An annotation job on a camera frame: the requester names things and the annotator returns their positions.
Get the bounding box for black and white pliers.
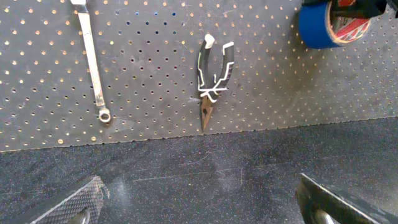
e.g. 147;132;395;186
197;33;236;133

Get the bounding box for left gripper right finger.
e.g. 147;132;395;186
295;173;398;224

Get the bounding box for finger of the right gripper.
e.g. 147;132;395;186
330;0;388;19
301;0;331;6

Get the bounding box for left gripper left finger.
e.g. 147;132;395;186
29;175;110;224

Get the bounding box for wrench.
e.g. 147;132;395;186
70;0;112;124

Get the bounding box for metal hook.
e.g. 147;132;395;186
198;86;229;94

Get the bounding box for black pegboard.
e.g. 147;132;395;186
0;0;398;153

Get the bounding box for roll of blue tape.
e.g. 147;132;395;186
298;0;373;50

